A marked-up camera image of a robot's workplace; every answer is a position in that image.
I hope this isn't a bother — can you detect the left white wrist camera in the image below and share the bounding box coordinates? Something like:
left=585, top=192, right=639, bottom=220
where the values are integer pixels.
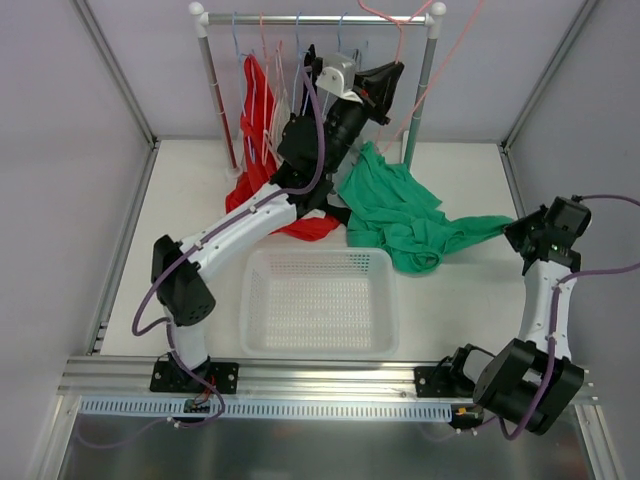
left=316, top=53, right=362, bottom=103

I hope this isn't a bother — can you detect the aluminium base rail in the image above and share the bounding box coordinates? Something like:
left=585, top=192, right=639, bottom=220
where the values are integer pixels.
left=57, top=354, right=599, bottom=406

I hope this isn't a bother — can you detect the purple cable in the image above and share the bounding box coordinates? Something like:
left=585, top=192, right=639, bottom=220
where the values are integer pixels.
left=131, top=57, right=329, bottom=351
left=499, top=193, right=640, bottom=441

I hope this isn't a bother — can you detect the blue hanger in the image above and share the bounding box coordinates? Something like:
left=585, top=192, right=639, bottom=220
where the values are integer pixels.
left=291, top=12, right=317, bottom=116
left=231, top=11, right=256, bottom=164
left=336, top=12, right=360, bottom=63

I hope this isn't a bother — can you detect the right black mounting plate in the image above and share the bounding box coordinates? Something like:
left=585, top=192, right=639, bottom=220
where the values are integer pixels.
left=413, top=365, right=475, bottom=398

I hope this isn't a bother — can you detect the black tank top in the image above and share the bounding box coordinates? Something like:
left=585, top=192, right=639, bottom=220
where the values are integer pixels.
left=285, top=43, right=351, bottom=226

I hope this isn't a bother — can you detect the green tank top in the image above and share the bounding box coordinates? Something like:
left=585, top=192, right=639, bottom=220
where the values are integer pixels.
left=338, top=142, right=513, bottom=275

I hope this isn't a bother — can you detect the white tank top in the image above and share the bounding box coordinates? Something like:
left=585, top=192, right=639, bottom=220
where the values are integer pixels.
left=269, top=89, right=291, bottom=150

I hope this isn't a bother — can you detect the blue hanger far left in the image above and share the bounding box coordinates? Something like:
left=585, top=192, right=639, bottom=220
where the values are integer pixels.
left=231, top=11, right=256, bottom=164

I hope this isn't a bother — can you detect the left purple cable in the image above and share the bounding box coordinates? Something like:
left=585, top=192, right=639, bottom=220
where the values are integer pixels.
left=131, top=57, right=329, bottom=351

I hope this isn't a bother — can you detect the metal clothes rack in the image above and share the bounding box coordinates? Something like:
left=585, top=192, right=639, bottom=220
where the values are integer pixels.
left=187, top=1, right=448, bottom=184

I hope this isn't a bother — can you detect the pink wire hanger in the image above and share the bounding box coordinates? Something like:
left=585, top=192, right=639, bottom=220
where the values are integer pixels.
left=357, top=0, right=486, bottom=156

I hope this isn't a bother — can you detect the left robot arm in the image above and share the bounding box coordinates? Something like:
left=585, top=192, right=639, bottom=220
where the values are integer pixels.
left=144, top=54, right=404, bottom=391

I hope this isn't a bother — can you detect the grey tank top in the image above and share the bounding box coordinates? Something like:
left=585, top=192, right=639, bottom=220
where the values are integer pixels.
left=331, top=143, right=363, bottom=191

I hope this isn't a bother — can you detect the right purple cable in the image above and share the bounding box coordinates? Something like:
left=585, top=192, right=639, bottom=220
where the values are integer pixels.
left=499, top=193, right=640, bottom=441

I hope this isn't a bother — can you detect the red tank top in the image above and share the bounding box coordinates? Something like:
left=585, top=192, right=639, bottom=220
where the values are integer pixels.
left=225, top=55, right=339, bottom=242

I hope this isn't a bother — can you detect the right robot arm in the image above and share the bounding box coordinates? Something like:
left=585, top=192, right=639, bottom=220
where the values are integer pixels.
left=446, top=197, right=592, bottom=440

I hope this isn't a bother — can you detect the blue hanger middle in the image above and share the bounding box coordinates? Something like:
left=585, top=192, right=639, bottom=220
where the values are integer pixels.
left=291, top=12, right=317, bottom=116

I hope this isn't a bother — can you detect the black mounting plate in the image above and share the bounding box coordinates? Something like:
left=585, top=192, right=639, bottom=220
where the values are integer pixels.
left=149, top=357, right=239, bottom=395
left=413, top=365, right=475, bottom=398

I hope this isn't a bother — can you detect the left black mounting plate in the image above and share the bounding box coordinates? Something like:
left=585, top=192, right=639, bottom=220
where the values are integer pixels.
left=149, top=357, right=239, bottom=395

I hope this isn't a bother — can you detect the white plastic basket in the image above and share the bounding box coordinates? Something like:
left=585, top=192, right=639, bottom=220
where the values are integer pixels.
left=239, top=248, right=399, bottom=360

